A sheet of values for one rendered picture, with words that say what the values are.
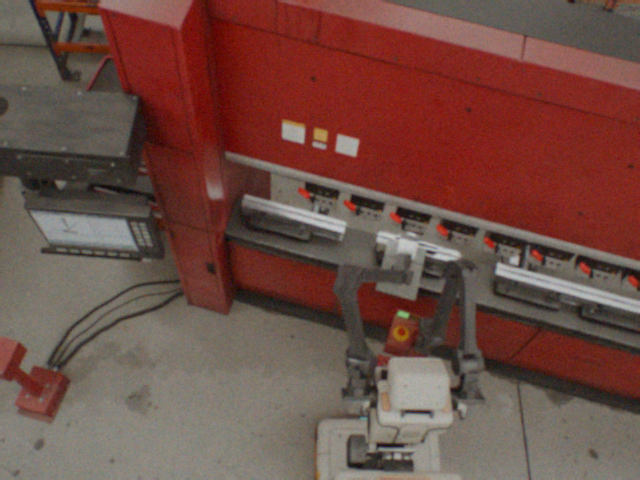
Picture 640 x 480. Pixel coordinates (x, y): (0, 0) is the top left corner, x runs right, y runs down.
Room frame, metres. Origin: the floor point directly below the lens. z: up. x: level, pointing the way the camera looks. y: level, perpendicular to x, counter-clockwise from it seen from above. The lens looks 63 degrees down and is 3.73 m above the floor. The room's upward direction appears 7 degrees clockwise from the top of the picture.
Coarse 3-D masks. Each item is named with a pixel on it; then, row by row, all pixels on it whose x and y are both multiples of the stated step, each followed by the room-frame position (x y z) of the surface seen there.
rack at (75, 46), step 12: (36, 0) 2.91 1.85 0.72; (48, 0) 2.94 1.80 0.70; (60, 0) 2.95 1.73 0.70; (72, 0) 3.36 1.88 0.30; (36, 12) 2.91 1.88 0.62; (60, 12) 3.21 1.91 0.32; (72, 12) 2.93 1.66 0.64; (84, 12) 2.94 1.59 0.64; (96, 12) 2.94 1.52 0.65; (48, 24) 2.92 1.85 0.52; (60, 24) 3.11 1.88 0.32; (72, 24) 3.31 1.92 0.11; (48, 36) 2.91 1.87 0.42; (72, 36) 3.22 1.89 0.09; (84, 36) 3.32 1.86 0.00; (60, 48) 2.91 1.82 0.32; (72, 48) 2.92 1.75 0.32; (84, 48) 2.93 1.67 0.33; (96, 48) 2.94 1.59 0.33; (108, 48) 2.94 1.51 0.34; (60, 60) 2.92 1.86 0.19; (60, 72) 2.91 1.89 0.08; (72, 72) 2.97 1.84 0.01
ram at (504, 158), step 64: (256, 64) 1.53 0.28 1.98; (320, 64) 1.50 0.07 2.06; (384, 64) 1.47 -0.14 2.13; (256, 128) 1.53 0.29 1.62; (320, 128) 1.50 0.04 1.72; (384, 128) 1.46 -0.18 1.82; (448, 128) 1.43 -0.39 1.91; (512, 128) 1.40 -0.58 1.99; (576, 128) 1.37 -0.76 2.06; (384, 192) 1.45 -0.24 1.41; (448, 192) 1.42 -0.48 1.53; (512, 192) 1.38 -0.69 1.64; (576, 192) 1.35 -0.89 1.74
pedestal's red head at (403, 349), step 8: (408, 312) 1.18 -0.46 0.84; (392, 320) 1.16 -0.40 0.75; (400, 320) 1.16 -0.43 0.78; (408, 320) 1.16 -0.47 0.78; (392, 328) 1.11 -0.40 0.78; (408, 328) 1.12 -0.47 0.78; (416, 328) 1.16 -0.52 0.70; (392, 336) 1.07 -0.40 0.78; (416, 336) 1.11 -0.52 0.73; (384, 344) 1.06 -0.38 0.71; (392, 344) 1.04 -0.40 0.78; (400, 344) 1.04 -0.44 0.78; (408, 344) 1.05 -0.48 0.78; (392, 352) 1.03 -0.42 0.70; (400, 352) 1.02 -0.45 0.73; (408, 352) 1.03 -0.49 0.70; (416, 352) 1.04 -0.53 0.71
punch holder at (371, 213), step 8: (352, 200) 1.47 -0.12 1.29; (360, 200) 1.46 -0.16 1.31; (368, 200) 1.46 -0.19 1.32; (376, 200) 1.45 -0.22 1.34; (360, 208) 1.46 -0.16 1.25; (368, 208) 1.46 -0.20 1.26; (376, 208) 1.45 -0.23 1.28; (360, 216) 1.46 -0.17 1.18; (368, 216) 1.45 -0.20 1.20; (376, 216) 1.45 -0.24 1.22
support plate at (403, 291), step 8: (392, 248) 1.42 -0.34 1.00; (384, 256) 1.37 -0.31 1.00; (416, 256) 1.39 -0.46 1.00; (424, 256) 1.40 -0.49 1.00; (384, 264) 1.33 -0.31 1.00; (392, 264) 1.34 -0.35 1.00; (416, 264) 1.35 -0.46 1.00; (416, 272) 1.31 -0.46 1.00; (416, 280) 1.27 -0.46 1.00; (376, 288) 1.21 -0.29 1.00; (384, 288) 1.21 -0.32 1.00; (392, 288) 1.22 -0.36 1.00; (400, 288) 1.22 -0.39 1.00; (408, 288) 1.23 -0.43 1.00; (416, 288) 1.23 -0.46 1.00; (400, 296) 1.18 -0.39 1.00; (408, 296) 1.19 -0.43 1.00
